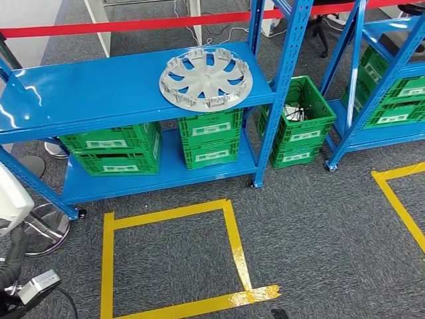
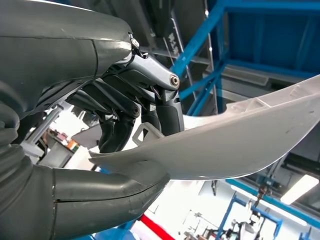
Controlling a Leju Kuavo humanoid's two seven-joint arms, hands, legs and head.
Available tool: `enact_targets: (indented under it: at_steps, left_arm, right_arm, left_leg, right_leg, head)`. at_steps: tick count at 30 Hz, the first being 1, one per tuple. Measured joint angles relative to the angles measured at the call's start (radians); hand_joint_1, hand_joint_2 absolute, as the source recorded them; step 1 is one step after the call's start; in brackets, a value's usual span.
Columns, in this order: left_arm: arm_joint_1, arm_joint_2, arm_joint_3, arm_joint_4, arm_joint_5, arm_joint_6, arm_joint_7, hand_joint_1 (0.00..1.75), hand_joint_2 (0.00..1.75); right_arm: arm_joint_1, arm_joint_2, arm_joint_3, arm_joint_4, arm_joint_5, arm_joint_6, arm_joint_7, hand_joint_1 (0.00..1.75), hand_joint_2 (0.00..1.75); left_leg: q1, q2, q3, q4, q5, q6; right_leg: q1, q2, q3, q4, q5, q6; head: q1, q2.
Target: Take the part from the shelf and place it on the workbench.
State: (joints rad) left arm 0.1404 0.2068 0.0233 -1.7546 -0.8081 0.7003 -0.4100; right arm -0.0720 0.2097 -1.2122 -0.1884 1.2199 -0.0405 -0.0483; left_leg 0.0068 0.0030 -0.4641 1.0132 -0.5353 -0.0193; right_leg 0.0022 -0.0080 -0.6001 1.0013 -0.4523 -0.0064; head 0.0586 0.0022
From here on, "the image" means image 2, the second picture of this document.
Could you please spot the blue metal shelf rack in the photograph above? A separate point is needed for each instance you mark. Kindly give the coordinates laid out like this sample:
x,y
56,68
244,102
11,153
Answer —
x,y
263,33
275,202

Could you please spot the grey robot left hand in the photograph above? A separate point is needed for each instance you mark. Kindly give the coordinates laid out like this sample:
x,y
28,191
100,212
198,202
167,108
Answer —
x,y
50,49

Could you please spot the rectangular ceiling light panel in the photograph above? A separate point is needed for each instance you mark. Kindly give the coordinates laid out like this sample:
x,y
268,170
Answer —
x,y
300,188

